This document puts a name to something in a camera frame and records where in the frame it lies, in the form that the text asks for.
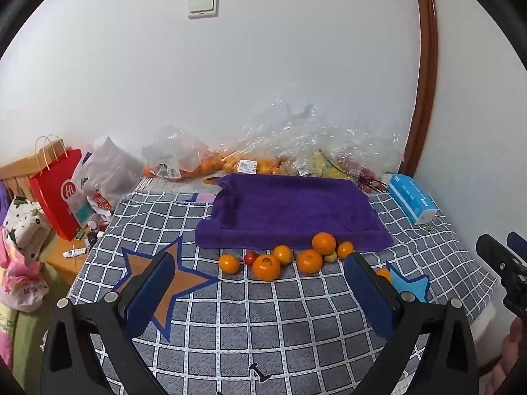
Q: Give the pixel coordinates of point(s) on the white printed pillow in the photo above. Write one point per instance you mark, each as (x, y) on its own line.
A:
(24, 226)

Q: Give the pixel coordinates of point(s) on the labelled clear bag of oranges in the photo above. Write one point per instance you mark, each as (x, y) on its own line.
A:
(263, 164)

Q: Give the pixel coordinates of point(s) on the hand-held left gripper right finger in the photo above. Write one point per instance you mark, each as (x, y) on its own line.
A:
(366, 296)

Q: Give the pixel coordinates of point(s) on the purple towel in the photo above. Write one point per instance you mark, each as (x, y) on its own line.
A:
(288, 210)

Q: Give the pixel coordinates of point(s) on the wooden headboard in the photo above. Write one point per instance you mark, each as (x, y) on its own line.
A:
(16, 170)

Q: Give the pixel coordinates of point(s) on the blue tissue box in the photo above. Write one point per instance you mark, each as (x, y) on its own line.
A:
(411, 197)

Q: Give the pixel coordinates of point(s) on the large mandarin orange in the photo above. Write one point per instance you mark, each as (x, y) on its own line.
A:
(323, 243)
(309, 261)

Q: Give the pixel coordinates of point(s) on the person's right hand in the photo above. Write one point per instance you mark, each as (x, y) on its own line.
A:
(512, 341)

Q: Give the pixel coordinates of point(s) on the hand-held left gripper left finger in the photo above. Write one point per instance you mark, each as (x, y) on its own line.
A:
(150, 292)

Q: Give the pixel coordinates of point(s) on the bag of red fruits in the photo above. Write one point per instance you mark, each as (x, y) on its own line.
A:
(368, 175)

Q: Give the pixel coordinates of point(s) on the green bed sheet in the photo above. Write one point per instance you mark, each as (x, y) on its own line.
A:
(29, 337)

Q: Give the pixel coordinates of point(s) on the oval orange kumquat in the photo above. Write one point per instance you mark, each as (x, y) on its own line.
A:
(384, 273)

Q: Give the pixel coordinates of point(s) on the large crinkled clear plastic bag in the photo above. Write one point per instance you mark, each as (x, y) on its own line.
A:
(329, 140)

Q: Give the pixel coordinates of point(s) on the wooden door frame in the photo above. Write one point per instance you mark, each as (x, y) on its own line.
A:
(430, 49)

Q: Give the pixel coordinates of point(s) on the white light switch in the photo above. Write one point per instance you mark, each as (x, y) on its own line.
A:
(203, 6)

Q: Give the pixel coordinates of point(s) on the small red tomato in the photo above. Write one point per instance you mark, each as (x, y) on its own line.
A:
(250, 258)

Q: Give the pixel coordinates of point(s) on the white plastic bag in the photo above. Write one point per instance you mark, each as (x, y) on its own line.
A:
(107, 164)

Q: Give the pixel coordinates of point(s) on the grey checked star blanket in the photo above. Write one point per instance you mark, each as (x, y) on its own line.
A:
(263, 317)

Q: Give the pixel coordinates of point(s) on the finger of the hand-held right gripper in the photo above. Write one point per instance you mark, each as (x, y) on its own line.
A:
(492, 251)
(518, 242)

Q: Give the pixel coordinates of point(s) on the pale printed bed sheet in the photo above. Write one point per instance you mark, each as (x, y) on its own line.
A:
(164, 185)

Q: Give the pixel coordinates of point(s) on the white tube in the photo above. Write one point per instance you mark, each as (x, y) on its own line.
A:
(75, 252)

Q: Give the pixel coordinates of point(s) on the pink printed cloth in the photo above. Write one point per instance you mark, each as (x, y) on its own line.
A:
(20, 284)

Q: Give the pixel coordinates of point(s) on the small yellow fruit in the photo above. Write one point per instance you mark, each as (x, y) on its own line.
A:
(330, 258)

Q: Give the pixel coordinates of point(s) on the yellow bananas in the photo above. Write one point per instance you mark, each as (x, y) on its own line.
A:
(325, 164)

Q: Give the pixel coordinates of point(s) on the red paper bag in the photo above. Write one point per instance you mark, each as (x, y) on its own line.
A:
(53, 197)

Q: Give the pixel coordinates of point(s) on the wooden bedside table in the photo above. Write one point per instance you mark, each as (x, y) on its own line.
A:
(61, 263)

